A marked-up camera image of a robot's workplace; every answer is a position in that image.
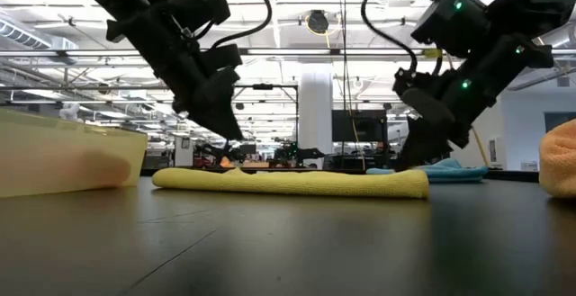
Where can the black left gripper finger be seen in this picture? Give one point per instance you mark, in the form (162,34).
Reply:
(218,107)

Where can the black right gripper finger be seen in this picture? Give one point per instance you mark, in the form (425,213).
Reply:
(423,147)

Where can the yellow microfiber towel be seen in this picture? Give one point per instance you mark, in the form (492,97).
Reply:
(292,183)

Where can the orange microfiber towel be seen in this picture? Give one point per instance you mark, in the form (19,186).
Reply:
(560,161)

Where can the yellow plastic bin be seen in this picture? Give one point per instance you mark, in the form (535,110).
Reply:
(67,134)

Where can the black background robot arm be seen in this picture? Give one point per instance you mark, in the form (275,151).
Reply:
(306,153)

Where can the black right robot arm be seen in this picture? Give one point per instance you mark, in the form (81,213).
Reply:
(540,3)

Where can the blue microfiber towel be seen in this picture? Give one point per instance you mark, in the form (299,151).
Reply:
(459,172)

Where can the black monitor screen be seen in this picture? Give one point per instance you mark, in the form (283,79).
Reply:
(360,125)

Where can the white floor appliance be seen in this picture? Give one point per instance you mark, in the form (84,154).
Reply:
(495,151)

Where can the white round column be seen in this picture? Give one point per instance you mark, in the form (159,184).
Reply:
(315,116)

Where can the white robot figure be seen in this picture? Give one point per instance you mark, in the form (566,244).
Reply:
(69,112)

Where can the black metal frame rig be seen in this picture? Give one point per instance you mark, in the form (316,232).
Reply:
(263,86)

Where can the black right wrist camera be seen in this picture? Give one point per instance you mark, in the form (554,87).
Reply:
(450,21)

